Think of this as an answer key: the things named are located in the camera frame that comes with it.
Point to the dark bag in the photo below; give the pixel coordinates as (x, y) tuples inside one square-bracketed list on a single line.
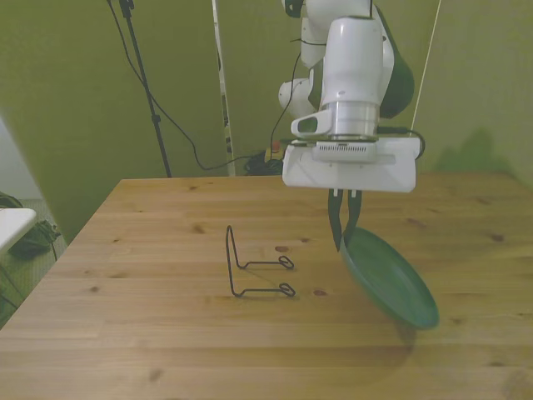
[(35, 239)]

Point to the white divider post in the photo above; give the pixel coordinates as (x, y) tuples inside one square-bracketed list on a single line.
[(222, 83)]

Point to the white side table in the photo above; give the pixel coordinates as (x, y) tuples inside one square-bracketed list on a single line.
[(12, 225)]

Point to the yellow emergency stop button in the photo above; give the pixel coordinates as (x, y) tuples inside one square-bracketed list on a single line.
[(274, 153)]

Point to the white vented wrist camera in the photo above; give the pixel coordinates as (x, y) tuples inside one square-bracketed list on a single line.
[(343, 152)]

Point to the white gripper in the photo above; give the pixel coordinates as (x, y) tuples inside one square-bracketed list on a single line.
[(354, 175)]

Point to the black tripod stand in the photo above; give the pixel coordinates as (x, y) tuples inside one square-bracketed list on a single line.
[(143, 83)]

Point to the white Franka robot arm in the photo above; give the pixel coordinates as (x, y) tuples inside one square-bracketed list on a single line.
[(354, 62)]

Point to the green plate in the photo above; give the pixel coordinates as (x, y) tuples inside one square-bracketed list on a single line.
[(387, 279)]

